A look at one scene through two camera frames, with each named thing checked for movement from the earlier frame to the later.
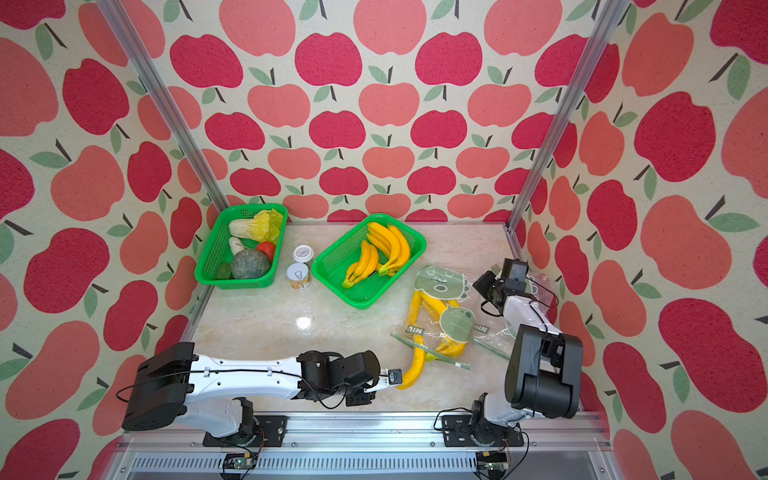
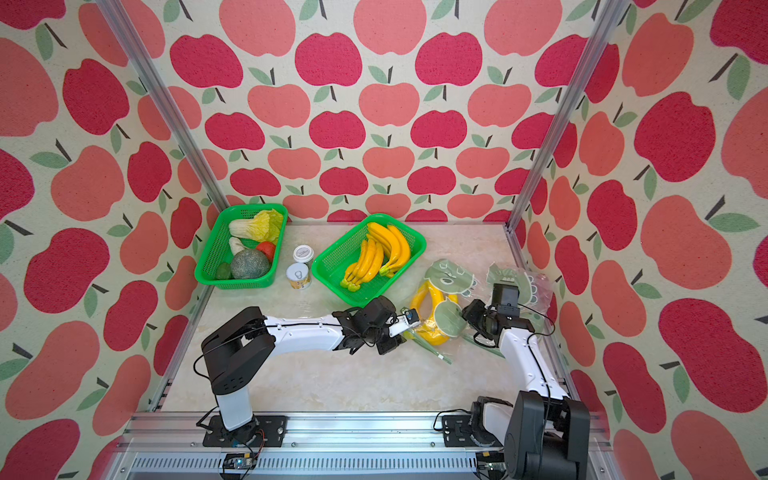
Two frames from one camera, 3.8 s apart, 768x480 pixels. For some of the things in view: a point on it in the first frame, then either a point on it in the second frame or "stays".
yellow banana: [368, 262] stays
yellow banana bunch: [393, 242] stays
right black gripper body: [490, 286] -> [479, 315]
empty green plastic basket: [363, 266] stays
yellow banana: [419, 358] -> [378, 261]
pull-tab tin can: [298, 275] stays
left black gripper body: [358, 394] -> [380, 335]
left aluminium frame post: [138, 56] stays
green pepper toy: [224, 270] stays
